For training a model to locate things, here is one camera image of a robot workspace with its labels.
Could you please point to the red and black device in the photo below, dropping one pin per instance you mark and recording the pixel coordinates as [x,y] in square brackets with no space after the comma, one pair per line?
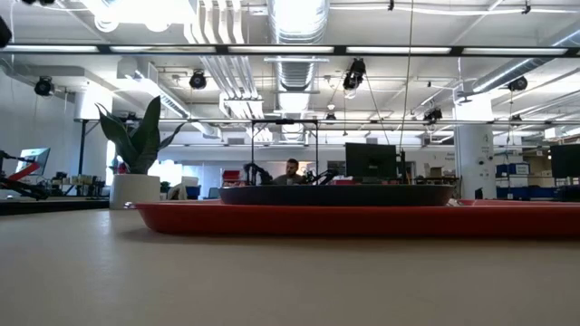
[20,185]

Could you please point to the white round pillar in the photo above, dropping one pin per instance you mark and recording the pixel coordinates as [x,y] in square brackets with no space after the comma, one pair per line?
[474,154]

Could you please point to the blue storage bins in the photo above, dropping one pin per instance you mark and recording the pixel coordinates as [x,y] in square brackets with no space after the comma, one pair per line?
[521,190]

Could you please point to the red plastic tray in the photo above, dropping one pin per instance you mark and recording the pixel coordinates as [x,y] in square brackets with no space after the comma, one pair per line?
[317,222]

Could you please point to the white plant pot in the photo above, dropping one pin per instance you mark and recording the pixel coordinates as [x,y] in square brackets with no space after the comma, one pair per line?
[134,192]

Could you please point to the lit computer monitor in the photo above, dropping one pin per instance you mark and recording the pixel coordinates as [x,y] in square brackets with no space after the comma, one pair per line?
[35,159]

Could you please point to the black background robot arm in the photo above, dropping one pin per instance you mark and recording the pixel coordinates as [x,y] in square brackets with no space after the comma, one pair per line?
[257,174]
[324,175]

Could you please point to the red storage box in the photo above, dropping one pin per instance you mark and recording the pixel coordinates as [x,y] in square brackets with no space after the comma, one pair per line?
[231,176]

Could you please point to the black background rig frame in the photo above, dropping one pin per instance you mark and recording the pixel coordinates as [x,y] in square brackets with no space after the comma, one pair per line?
[284,121]

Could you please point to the black computer monitor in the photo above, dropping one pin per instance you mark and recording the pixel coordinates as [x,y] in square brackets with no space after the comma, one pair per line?
[566,160]
[371,160]

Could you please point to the green leafy plant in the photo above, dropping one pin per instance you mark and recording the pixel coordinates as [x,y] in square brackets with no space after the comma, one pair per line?
[145,145]

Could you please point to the blue round plate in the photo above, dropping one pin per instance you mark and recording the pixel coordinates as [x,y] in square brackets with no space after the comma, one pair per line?
[335,195]

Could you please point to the black hanging spotlight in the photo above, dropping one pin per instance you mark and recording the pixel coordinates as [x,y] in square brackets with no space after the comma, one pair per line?
[518,83]
[44,86]
[198,80]
[354,74]
[433,115]

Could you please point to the person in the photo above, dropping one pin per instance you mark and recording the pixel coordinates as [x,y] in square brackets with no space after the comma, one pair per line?
[292,168]

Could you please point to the silver ventilation duct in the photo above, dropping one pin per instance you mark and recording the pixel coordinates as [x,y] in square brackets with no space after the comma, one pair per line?
[296,72]

